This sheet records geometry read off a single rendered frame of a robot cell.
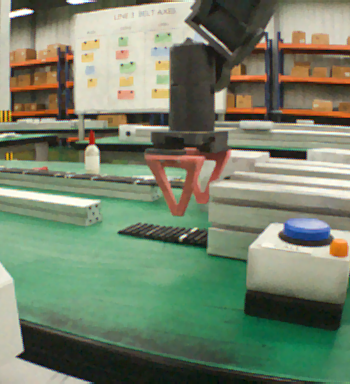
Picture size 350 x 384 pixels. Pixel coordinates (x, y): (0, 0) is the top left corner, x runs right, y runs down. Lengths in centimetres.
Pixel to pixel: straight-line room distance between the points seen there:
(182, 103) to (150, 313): 25
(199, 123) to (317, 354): 30
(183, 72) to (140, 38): 327
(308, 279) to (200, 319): 9
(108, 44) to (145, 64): 44
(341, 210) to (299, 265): 13
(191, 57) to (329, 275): 29
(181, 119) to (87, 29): 359
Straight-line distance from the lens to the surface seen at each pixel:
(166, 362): 29
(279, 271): 32
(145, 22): 376
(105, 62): 388
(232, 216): 44
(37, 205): 65
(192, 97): 48
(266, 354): 29
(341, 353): 30
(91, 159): 106
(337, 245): 31
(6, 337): 28
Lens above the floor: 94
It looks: 12 degrees down
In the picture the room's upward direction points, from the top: straight up
